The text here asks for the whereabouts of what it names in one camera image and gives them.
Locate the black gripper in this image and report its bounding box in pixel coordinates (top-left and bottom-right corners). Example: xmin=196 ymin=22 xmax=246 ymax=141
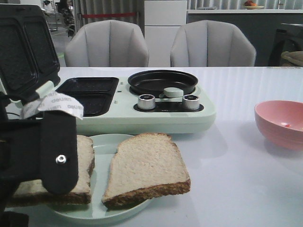
xmin=0 ymin=93 xmax=78 ymax=227

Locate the bread slice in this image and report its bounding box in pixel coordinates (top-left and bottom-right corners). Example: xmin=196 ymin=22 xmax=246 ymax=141
xmin=102 ymin=133 xmax=191 ymax=208
xmin=7 ymin=135 xmax=95 ymax=207

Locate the breakfast maker hinged lid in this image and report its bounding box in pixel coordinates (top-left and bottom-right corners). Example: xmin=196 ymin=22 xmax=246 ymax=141
xmin=0 ymin=4 xmax=60 ymax=104

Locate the pink bowl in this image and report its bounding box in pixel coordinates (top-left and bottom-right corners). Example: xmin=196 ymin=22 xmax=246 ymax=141
xmin=254 ymin=100 xmax=303 ymax=151

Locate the mint green breakfast maker base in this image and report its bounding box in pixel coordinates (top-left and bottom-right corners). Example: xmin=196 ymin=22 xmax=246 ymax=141
xmin=56 ymin=77 xmax=216 ymax=135

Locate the mint green round plate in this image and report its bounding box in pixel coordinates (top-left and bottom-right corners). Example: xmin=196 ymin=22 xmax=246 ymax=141
xmin=48 ymin=134 xmax=151 ymax=225

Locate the white printed tape strip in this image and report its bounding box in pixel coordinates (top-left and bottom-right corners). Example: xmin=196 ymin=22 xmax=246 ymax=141
xmin=20 ymin=91 xmax=84 ymax=120

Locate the left silver control knob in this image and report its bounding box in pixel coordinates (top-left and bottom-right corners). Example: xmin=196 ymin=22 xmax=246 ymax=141
xmin=137 ymin=94 xmax=156 ymax=110

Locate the silver control knob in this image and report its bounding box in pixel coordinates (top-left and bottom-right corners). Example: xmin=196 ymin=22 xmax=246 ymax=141
xmin=137 ymin=94 xmax=156 ymax=110
xmin=181 ymin=95 xmax=200 ymax=111

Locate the black round frying pan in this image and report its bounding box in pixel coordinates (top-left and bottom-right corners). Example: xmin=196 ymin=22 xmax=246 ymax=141
xmin=128 ymin=70 xmax=198 ymax=98

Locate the left grey upholstered chair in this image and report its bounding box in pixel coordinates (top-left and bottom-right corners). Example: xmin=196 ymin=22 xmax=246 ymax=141
xmin=64 ymin=20 xmax=149 ymax=67

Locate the grey upholstered chair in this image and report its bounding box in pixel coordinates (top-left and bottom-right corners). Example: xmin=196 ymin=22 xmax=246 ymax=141
xmin=170 ymin=20 xmax=257 ymax=67
xmin=64 ymin=20 xmax=149 ymax=67

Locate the right silver control knob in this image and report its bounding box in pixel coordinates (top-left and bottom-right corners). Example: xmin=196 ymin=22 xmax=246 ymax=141
xmin=181 ymin=95 xmax=200 ymax=111

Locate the seated person in background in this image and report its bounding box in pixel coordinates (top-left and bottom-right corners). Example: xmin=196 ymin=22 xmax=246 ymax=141
xmin=57 ymin=0 xmax=75 ymax=37

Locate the right grey upholstered chair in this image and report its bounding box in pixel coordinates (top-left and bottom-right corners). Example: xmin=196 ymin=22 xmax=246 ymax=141
xmin=170 ymin=20 xmax=257 ymax=67

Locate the grey counter with white top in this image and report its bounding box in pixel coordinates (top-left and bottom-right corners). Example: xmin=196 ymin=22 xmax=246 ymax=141
xmin=187 ymin=9 xmax=303 ymax=66

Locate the fruit plate on counter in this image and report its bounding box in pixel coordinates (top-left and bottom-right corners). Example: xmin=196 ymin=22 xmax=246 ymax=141
xmin=243 ymin=0 xmax=264 ymax=10

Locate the beige cushion at right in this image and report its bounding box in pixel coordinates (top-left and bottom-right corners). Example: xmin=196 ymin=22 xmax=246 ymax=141
xmin=281 ymin=51 xmax=303 ymax=67

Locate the dark appliance at right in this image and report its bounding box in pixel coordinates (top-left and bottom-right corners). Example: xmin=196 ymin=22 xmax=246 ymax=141
xmin=268 ymin=23 xmax=303 ymax=66

